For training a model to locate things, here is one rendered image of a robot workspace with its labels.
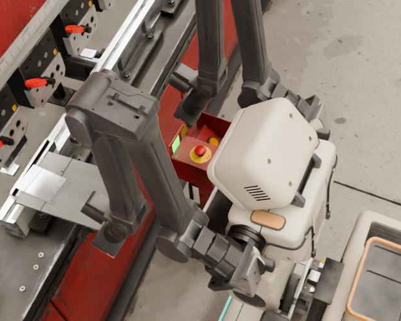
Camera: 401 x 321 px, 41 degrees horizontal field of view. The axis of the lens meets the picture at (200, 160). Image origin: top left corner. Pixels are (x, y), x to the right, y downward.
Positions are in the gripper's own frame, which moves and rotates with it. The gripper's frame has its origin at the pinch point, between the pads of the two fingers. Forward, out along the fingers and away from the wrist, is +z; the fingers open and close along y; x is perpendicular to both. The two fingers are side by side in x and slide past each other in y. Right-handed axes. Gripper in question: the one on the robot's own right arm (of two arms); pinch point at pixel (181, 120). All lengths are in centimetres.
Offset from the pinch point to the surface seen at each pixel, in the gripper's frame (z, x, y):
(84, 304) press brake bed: 49, 8, 50
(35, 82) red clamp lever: -16.7, -35.6, 24.5
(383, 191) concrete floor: 59, 104, -67
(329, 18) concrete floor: 87, 50, -175
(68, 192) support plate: 7.4, -15.5, 35.1
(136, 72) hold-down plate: 20.7, -20.5, -19.2
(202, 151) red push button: 14.8, 12.1, -4.0
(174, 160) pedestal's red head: 21.8, 6.5, 0.7
